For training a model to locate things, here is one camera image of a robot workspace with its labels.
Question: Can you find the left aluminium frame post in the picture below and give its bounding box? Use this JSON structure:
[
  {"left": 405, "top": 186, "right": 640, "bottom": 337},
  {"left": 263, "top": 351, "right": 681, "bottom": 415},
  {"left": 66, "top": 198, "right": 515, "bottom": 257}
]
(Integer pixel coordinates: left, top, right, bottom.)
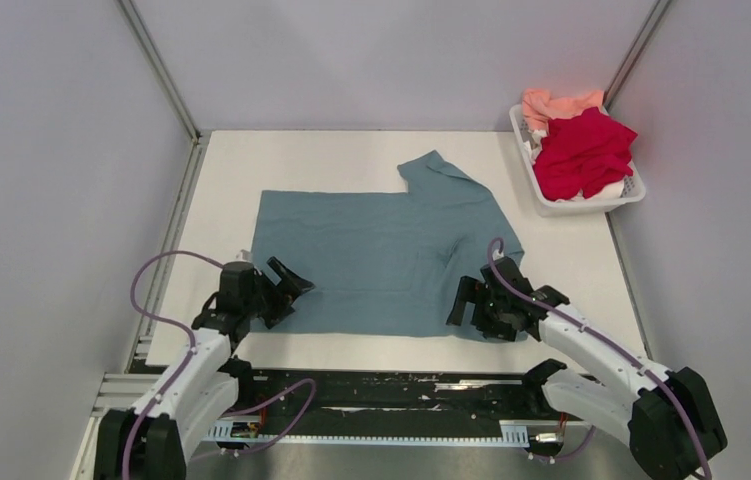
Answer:
[{"left": 115, "top": 0, "right": 201, "bottom": 144}]

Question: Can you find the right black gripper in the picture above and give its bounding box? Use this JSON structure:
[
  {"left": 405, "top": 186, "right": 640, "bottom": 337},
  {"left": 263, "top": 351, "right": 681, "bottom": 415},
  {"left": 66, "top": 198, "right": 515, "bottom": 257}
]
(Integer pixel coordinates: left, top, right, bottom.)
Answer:
[{"left": 447, "top": 277, "right": 515, "bottom": 343}]

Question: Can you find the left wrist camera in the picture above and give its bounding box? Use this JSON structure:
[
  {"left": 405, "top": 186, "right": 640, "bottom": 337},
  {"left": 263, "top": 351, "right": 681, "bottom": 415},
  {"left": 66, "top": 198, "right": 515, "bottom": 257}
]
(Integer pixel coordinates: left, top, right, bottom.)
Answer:
[{"left": 236, "top": 250, "right": 253, "bottom": 263}]

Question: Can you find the aluminium front rail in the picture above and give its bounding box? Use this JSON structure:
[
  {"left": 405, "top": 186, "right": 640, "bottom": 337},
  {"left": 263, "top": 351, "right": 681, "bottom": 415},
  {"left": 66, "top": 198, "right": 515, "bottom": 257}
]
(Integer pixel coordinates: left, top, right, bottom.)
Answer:
[{"left": 91, "top": 372, "right": 698, "bottom": 429}]

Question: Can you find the peach orange t-shirt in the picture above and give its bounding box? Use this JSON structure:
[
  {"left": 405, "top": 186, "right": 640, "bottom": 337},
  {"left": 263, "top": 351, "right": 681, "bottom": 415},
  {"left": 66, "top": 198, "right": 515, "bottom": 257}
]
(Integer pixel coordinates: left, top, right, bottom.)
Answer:
[{"left": 522, "top": 88, "right": 605, "bottom": 131}]

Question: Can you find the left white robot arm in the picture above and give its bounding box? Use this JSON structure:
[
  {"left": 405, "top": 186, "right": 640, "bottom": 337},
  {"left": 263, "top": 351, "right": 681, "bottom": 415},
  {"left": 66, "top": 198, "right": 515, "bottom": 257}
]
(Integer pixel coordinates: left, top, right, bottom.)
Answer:
[{"left": 92, "top": 257, "right": 314, "bottom": 479}]

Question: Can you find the white plastic laundry basket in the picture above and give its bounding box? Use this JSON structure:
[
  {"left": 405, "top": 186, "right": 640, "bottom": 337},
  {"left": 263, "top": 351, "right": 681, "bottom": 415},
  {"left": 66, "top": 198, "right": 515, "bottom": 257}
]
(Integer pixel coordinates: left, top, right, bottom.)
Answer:
[{"left": 509, "top": 104, "right": 646, "bottom": 217}]

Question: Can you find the right aluminium frame post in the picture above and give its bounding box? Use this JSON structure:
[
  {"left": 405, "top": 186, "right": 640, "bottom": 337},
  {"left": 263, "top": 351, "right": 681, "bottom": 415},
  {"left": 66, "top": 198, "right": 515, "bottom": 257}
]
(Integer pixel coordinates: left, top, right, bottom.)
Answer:
[{"left": 603, "top": 0, "right": 674, "bottom": 110}]

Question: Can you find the teal blue t-shirt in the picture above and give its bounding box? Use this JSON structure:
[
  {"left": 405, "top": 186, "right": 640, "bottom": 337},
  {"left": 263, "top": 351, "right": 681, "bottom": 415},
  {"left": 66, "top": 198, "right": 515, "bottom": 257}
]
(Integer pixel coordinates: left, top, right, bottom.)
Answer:
[{"left": 251, "top": 152, "right": 524, "bottom": 340}]

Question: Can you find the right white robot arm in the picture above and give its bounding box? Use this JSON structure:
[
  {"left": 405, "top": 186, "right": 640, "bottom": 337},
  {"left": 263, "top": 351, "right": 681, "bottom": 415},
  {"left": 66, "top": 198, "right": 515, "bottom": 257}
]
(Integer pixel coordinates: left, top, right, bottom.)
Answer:
[{"left": 446, "top": 257, "right": 728, "bottom": 479}]

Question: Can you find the red t-shirt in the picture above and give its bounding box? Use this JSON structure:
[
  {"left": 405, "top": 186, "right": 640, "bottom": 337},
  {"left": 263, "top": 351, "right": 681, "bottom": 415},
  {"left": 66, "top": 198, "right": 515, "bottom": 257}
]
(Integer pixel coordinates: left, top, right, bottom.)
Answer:
[{"left": 533, "top": 107, "right": 638, "bottom": 201}]

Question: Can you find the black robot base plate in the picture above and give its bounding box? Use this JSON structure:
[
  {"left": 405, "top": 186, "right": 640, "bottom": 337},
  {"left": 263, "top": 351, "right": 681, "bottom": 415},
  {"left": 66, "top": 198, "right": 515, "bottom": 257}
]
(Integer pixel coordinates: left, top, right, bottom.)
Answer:
[{"left": 214, "top": 366, "right": 575, "bottom": 461}]

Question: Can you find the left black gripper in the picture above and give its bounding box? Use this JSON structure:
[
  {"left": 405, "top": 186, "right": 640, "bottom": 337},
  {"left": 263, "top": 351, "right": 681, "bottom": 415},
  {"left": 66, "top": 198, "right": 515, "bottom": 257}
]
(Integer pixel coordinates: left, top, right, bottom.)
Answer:
[{"left": 245, "top": 259, "right": 315, "bottom": 331}]

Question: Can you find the white slotted cable duct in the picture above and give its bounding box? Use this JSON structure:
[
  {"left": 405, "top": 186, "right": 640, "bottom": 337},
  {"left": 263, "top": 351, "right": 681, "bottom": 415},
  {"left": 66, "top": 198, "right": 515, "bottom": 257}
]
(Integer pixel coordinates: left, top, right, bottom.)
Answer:
[{"left": 202, "top": 420, "right": 531, "bottom": 449}]

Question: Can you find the aluminium frame post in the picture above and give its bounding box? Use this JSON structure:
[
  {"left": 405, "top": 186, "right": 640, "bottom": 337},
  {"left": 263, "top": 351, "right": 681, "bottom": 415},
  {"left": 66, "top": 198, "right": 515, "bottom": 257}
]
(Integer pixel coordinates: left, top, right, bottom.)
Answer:
[
  {"left": 603, "top": 0, "right": 674, "bottom": 110},
  {"left": 115, "top": 0, "right": 201, "bottom": 144}
]

